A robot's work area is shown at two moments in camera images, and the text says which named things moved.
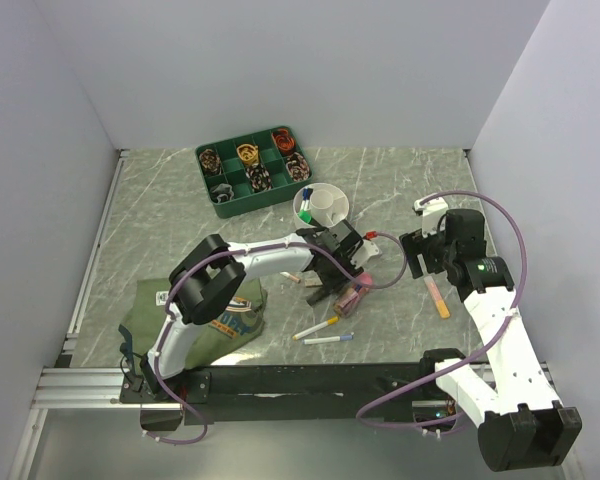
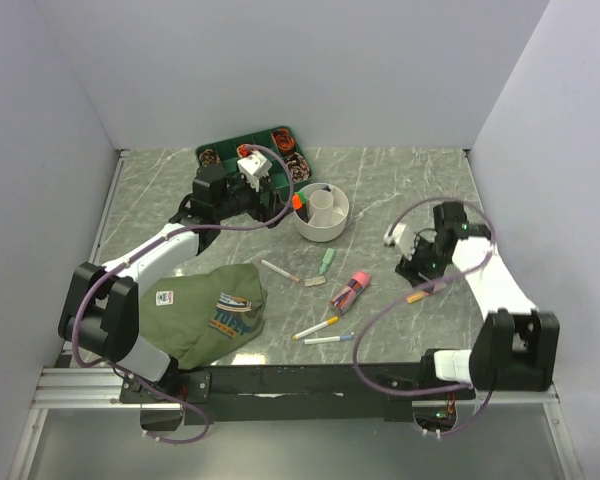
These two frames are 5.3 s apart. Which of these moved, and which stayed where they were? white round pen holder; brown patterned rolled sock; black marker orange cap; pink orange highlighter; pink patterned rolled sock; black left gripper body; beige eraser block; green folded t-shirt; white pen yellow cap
Moved: pink orange highlighter; black left gripper body; black marker orange cap
Stayed: brown patterned rolled sock; green folded t-shirt; white round pen holder; white pen yellow cap; pink patterned rolled sock; beige eraser block
